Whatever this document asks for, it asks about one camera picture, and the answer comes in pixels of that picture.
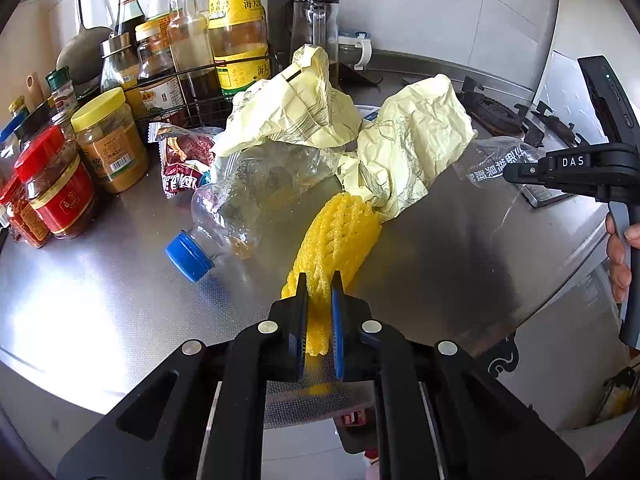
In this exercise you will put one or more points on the glass dispenser with black lid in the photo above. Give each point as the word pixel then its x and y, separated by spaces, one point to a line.
pixel 312 15

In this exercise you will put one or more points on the blue white plastic wrapper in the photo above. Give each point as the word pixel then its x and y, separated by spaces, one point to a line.
pixel 369 112

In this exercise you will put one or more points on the large red lid sauce jar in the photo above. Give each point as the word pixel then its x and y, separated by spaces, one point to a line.
pixel 60 190

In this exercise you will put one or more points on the pale yellow paper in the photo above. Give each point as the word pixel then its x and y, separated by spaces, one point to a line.
pixel 415 130
pixel 290 105

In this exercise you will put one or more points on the person's right hand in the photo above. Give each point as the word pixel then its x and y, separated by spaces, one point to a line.
pixel 617 260

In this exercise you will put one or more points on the black burner grate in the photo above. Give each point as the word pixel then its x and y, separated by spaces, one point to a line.
pixel 492 112
pixel 555 127

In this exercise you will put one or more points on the clear printed plastic bag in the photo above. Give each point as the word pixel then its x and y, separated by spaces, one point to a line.
pixel 485 160

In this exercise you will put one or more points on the small jar with white lid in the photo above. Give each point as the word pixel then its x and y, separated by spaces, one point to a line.
pixel 354 50

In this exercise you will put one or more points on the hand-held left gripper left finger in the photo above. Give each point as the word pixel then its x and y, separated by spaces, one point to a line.
pixel 296 320

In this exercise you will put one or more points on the silver lid glass shaker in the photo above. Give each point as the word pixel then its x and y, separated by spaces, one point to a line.
pixel 119 62

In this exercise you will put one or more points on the blue yellow lid jar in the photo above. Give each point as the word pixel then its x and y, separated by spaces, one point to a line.
pixel 19 107

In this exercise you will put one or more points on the yellow lid paste jar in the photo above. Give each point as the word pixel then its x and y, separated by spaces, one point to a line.
pixel 112 145

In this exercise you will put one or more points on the yellow bag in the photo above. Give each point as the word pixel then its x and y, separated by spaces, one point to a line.
pixel 620 395

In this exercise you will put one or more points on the red snack packet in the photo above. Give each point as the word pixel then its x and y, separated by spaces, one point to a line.
pixel 180 160

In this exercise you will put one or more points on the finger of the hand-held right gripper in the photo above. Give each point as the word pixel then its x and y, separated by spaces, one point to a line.
pixel 525 172

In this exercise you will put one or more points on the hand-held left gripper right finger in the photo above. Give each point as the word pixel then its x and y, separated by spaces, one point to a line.
pixel 337 320

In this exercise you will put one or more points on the green cap spice bottle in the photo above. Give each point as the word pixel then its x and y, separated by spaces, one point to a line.
pixel 62 90

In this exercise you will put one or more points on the steel gas stove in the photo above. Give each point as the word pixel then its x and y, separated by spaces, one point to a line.
pixel 540 197

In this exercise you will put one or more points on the yellow lid jar orange label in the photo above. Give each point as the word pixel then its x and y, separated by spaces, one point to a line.
pixel 157 65

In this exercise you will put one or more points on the small red lid sauce jar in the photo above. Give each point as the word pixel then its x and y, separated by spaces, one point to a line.
pixel 22 220

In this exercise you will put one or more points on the yellow foam fruit net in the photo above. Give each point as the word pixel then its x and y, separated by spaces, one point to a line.
pixel 335 240

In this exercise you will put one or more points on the black cat sticker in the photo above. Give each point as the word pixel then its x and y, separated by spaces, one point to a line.
pixel 502 365

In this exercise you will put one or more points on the grey ladle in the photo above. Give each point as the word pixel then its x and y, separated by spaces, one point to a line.
pixel 82 55

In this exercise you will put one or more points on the dark bottle with orange cap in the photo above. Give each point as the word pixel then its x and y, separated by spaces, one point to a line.
pixel 129 5

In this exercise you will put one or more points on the clear bottle with blue cap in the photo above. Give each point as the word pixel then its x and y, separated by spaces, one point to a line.
pixel 235 210

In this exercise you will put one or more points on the gold cap glass bottle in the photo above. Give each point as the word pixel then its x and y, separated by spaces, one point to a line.
pixel 189 35

